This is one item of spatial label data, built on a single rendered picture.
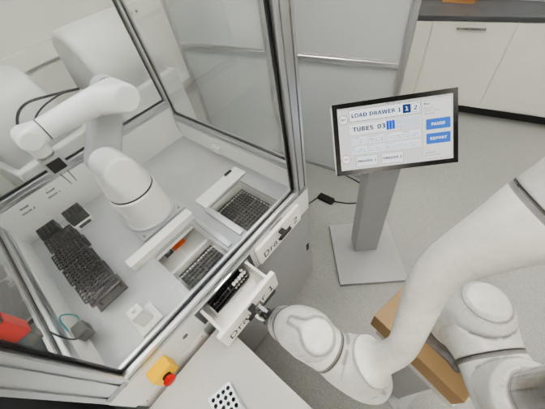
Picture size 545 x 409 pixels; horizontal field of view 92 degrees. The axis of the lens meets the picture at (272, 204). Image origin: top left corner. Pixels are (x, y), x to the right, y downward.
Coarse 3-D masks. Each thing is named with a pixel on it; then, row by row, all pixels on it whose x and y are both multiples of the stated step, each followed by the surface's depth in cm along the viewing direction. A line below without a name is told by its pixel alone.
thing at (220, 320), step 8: (248, 264) 105; (248, 272) 109; (256, 272) 103; (248, 280) 107; (256, 280) 106; (240, 288) 105; (248, 288) 105; (248, 296) 103; (232, 304) 102; (240, 304) 101; (200, 312) 98; (208, 312) 101; (216, 312) 101; (224, 312) 100; (232, 312) 100; (208, 320) 93; (216, 320) 99; (224, 320) 98; (216, 328) 93
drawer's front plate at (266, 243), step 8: (296, 208) 115; (288, 216) 113; (296, 216) 119; (280, 224) 111; (288, 224) 116; (272, 232) 109; (264, 240) 107; (272, 240) 111; (280, 240) 117; (256, 248) 105; (264, 248) 108; (272, 248) 114; (256, 256) 109; (264, 256) 112
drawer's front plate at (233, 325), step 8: (272, 272) 98; (264, 280) 96; (272, 280) 100; (256, 288) 95; (264, 288) 97; (272, 288) 103; (256, 296) 94; (264, 296) 100; (248, 304) 92; (256, 304) 97; (240, 312) 90; (248, 312) 95; (232, 320) 89; (240, 320) 92; (248, 320) 98; (224, 328) 88; (232, 328) 90; (224, 336) 87; (232, 336) 92
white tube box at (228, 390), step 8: (232, 384) 90; (216, 392) 88; (224, 392) 90; (232, 392) 87; (208, 400) 86; (216, 400) 86; (224, 400) 86; (232, 400) 86; (240, 400) 87; (216, 408) 86; (224, 408) 87; (232, 408) 87; (240, 408) 84
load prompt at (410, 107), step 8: (392, 104) 111; (400, 104) 111; (408, 104) 111; (416, 104) 111; (352, 112) 113; (360, 112) 113; (368, 112) 113; (376, 112) 113; (384, 112) 112; (392, 112) 112; (400, 112) 112; (408, 112) 112; (416, 112) 111; (352, 120) 114; (360, 120) 114
